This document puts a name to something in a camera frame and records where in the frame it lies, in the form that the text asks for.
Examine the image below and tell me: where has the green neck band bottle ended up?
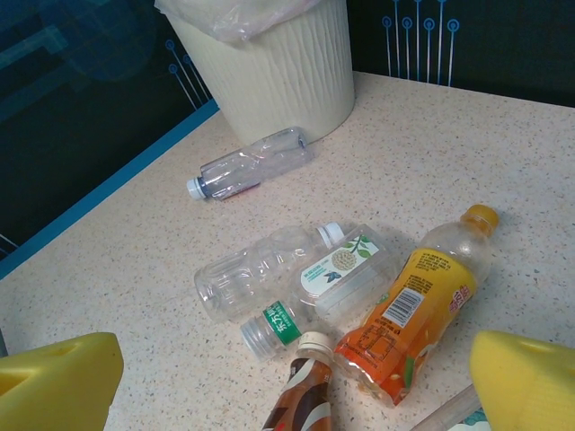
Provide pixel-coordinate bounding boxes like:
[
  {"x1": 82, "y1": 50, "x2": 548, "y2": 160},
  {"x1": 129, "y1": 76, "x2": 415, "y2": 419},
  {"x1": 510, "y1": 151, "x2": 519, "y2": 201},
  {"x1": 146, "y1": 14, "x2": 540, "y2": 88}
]
[{"x1": 240, "y1": 224, "x2": 402, "y2": 361}]

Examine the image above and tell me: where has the clear plastic bin liner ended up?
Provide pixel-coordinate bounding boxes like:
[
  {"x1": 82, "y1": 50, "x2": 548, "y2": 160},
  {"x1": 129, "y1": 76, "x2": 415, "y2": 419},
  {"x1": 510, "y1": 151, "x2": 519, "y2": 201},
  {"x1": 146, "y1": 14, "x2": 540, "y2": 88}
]
[{"x1": 154, "y1": 0, "x2": 333, "y2": 44}]

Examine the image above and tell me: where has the brown label drink bottle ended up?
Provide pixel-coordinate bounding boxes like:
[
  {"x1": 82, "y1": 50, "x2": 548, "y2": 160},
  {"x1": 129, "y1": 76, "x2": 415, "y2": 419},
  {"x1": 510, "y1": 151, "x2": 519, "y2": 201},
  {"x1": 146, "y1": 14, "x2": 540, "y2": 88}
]
[{"x1": 259, "y1": 330, "x2": 336, "y2": 431}]

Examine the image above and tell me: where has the crushed clear bottle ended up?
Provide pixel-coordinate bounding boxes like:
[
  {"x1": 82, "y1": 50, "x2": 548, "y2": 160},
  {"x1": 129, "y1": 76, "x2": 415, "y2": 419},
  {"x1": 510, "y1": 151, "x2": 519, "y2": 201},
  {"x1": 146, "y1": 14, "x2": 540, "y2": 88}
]
[{"x1": 186, "y1": 126, "x2": 315, "y2": 202}]

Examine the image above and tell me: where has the cream plastic waste bin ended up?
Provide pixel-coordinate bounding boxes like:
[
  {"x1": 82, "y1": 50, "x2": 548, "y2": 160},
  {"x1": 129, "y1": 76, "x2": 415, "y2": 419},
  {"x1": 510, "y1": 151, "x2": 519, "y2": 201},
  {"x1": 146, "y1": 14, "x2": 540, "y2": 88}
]
[{"x1": 155, "y1": 0, "x2": 357, "y2": 144}]

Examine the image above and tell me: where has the clear bottle white cap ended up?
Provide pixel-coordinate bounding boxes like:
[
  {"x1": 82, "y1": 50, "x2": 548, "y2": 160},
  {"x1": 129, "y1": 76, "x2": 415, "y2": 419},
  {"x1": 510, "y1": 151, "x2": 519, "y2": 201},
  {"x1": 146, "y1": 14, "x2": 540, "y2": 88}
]
[{"x1": 192, "y1": 221, "x2": 348, "y2": 322}]

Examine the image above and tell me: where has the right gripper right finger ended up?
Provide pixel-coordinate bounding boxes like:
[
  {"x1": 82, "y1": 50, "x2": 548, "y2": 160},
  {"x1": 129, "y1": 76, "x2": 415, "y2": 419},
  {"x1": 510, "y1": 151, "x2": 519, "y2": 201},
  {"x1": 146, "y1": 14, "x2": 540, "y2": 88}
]
[{"x1": 468, "y1": 330, "x2": 575, "y2": 431}]

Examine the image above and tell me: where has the yellow label juice bottle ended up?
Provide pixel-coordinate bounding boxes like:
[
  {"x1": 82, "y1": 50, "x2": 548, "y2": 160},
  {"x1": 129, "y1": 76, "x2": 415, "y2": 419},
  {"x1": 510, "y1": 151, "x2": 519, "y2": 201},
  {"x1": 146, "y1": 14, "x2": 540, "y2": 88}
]
[{"x1": 333, "y1": 204, "x2": 501, "y2": 409}]

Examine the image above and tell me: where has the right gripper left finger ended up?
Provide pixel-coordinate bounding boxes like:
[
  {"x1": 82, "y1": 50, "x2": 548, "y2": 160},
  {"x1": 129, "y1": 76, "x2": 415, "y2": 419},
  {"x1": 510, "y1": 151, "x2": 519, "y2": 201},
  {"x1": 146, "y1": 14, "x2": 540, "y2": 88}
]
[{"x1": 0, "y1": 331, "x2": 126, "y2": 431}]

